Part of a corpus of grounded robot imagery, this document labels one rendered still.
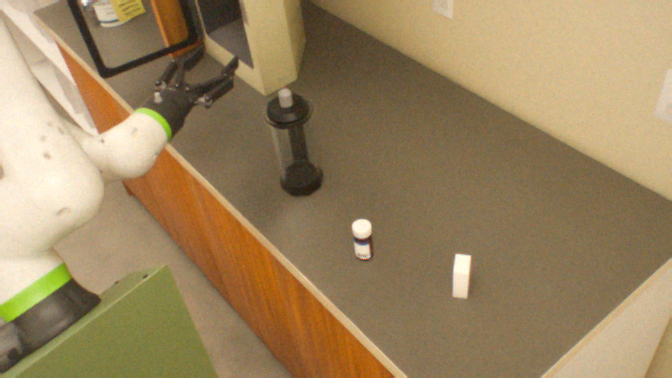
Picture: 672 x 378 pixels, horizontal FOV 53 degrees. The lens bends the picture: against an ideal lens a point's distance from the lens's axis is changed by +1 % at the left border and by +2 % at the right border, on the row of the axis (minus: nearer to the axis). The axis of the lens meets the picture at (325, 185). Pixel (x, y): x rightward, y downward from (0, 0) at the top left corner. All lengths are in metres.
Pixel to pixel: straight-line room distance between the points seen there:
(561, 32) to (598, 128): 0.24
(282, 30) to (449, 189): 0.63
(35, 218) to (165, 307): 0.24
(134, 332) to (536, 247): 0.82
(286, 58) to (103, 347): 1.04
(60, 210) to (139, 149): 0.31
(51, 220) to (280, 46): 0.94
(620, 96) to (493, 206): 0.35
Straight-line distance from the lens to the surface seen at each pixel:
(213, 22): 2.05
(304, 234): 1.48
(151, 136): 1.36
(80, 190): 1.07
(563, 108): 1.69
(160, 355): 1.17
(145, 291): 1.05
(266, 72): 1.84
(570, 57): 1.61
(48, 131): 1.10
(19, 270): 1.17
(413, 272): 1.39
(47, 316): 1.17
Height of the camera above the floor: 2.05
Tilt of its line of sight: 45 degrees down
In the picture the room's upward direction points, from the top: 9 degrees counter-clockwise
